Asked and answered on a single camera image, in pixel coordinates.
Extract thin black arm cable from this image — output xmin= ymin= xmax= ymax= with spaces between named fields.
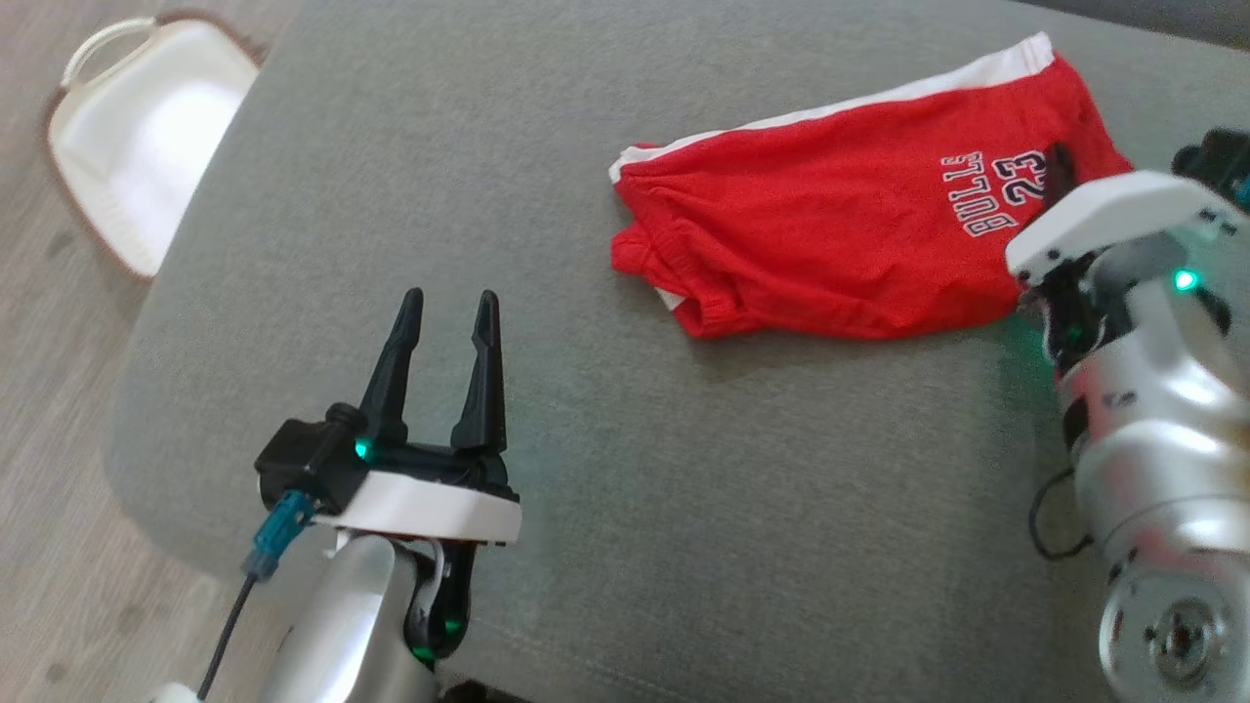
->
xmin=1028 ymin=467 xmax=1100 ymax=562

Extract grey sofa seat cushion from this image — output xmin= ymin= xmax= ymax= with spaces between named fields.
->
xmin=103 ymin=0 xmax=1250 ymax=703

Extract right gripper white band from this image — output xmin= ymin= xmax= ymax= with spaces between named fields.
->
xmin=1006 ymin=144 xmax=1236 ymax=286

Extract red Bulls 23 shorts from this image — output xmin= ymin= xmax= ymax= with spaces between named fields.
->
xmin=608 ymin=31 xmax=1136 ymax=341

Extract white laundry basket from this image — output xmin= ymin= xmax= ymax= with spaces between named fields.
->
xmin=44 ymin=15 xmax=265 ymax=281

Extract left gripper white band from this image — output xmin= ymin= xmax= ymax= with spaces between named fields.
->
xmin=314 ymin=288 xmax=521 ymax=546

